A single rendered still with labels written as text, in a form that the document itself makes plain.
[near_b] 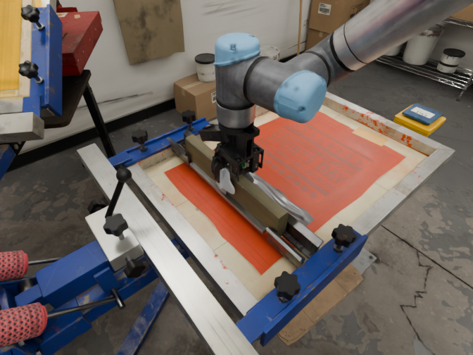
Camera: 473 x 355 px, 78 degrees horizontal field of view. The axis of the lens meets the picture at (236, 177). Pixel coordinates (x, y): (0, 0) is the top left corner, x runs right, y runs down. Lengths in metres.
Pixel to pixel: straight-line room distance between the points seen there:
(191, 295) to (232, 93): 0.35
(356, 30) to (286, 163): 0.47
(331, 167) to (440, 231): 1.47
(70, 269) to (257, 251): 0.37
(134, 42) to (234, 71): 2.16
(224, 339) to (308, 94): 0.38
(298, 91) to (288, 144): 0.53
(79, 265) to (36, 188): 1.97
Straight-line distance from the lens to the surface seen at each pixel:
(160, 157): 0.89
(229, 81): 0.50
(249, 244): 0.68
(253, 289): 0.63
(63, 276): 0.62
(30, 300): 0.65
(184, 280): 0.55
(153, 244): 0.60
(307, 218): 0.74
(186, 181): 0.82
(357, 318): 1.74
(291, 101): 0.44
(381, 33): 0.50
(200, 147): 0.76
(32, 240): 2.23
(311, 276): 0.61
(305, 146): 0.95
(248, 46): 0.49
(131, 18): 2.59
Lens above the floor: 1.52
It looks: 44 degrees down
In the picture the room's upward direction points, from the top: straight up
